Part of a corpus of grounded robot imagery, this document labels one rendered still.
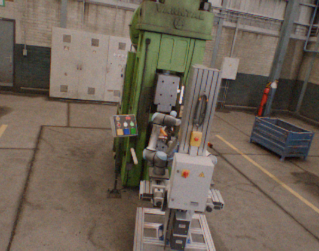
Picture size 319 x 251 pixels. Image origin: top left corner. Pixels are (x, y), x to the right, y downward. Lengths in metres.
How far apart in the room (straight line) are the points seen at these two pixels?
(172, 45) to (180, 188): 2.09
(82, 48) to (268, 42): 6.85
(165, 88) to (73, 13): 6.12
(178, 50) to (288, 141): 3.85
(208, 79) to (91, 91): 6.84
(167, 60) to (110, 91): 5.36
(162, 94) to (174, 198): 1.69
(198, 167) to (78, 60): 6.90
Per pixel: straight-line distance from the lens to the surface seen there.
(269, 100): 10.88
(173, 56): 4.02
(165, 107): 3.97
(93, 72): 9.04
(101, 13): 9.62
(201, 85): 2.57
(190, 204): 2.74
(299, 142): 7.33
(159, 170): 3.13
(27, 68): 9.74
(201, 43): 4.12
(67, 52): 8.95
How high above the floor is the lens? 2.22
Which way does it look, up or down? 16 degrees down
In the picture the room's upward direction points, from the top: 9 degrees clockwise
